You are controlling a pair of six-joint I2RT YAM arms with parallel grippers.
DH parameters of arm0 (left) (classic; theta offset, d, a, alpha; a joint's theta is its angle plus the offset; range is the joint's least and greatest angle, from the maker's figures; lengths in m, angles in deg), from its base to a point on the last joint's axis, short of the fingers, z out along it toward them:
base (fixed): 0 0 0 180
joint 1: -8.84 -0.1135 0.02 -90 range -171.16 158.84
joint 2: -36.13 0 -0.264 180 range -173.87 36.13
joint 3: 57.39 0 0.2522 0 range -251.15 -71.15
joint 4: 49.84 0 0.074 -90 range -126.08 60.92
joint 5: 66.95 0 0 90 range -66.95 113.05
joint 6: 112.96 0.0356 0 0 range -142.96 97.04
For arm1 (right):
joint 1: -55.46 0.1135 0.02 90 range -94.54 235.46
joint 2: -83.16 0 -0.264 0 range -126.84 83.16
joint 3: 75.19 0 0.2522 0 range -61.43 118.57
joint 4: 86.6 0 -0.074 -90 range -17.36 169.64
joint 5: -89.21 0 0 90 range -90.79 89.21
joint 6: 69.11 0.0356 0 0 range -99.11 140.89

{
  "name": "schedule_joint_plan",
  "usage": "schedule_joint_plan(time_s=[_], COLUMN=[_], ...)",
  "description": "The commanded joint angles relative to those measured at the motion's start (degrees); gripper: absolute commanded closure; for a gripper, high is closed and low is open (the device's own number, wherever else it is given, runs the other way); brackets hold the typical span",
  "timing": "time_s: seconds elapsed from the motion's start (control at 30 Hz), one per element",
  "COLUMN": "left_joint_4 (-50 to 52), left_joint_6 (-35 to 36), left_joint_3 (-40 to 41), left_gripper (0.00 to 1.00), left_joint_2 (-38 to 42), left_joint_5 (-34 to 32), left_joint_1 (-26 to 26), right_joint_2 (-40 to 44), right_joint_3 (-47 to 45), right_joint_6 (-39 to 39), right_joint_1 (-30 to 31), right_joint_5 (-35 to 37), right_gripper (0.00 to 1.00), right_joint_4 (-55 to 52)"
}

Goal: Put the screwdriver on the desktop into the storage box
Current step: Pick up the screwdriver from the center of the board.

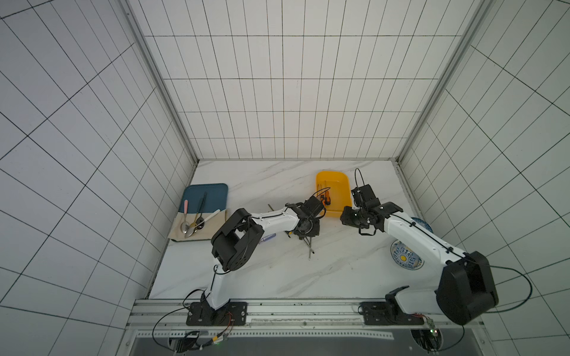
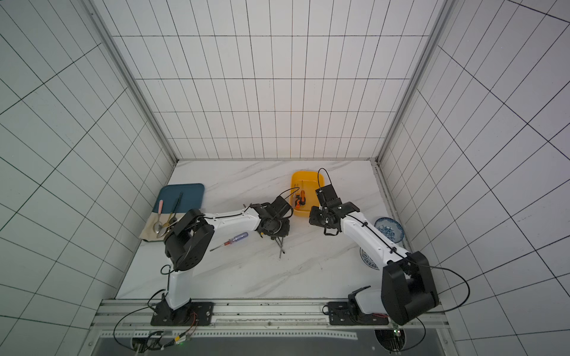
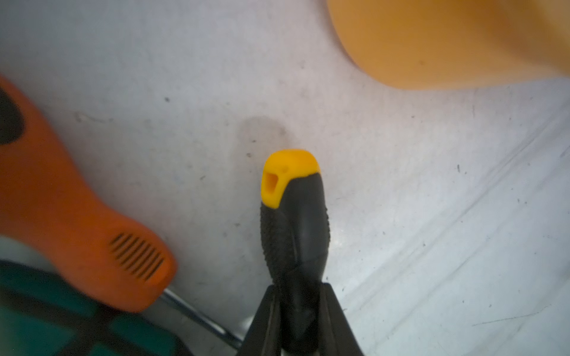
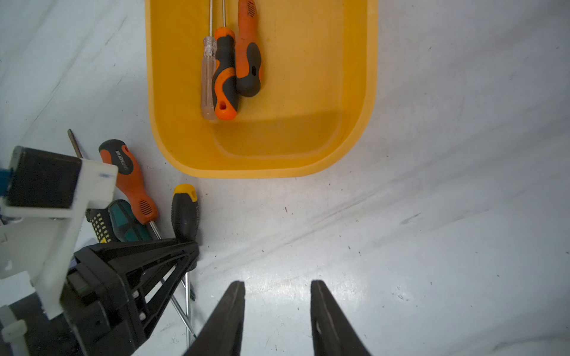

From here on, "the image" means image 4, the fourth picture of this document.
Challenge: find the slim black yellow-cap screwdriver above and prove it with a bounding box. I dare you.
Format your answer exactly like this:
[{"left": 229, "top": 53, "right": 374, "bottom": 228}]
[{"left": 171, "top": 184, "right": 199, "bottom": 348}]

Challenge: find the large orange black screwdriver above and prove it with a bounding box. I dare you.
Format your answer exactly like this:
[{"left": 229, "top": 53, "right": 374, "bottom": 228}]
[{"left": 98, "top": 139, "right": 197, "bottom": 339}]

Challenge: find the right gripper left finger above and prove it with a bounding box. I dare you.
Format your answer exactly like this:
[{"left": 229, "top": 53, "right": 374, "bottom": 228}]
[{"left": 184, "top": 281, "right": 246, "bottom": 356}]

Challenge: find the black yellow dotted screwdriver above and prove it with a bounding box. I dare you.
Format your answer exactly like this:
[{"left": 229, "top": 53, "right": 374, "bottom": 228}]
[{"left": 67, "top": 129, "right": 116, "bottom": 243}]

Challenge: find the short orange black screwdriver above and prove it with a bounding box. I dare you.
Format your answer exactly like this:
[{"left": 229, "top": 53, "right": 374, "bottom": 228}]
[{"left": 212, "top": 1, "right": 239, "bottom": 121}]

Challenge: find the small orange black screwdriver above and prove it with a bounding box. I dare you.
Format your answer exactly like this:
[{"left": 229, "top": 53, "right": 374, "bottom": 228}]
[{"left": 235, "top": 0, "right": 262, "bottom": 97}]

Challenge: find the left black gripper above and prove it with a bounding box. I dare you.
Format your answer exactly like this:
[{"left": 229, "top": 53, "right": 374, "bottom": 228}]
[{"left": 61, "top": 238, "right": 199, "bottom": 355}]

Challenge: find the green black screwdriver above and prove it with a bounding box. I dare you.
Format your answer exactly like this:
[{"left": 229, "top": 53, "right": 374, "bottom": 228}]
[{"left": 107, "top": 200, "right": 153, "bottom": 242}]

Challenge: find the yellow plastic storage box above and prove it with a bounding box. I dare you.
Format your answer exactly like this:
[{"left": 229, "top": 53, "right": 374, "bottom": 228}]
[{"left": 145, "top": 1, "right": 379, "bottom": 179}]

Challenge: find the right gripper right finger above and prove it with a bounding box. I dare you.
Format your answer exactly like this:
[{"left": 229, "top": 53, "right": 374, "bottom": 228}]
[{"left": 310, "top": 280, "right": 371, "bottom": 356}]

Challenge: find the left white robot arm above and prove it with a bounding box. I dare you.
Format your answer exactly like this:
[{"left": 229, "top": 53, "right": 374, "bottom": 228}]
[{"left": 1, "top": 239, "right": 199, "bottom": 355}]

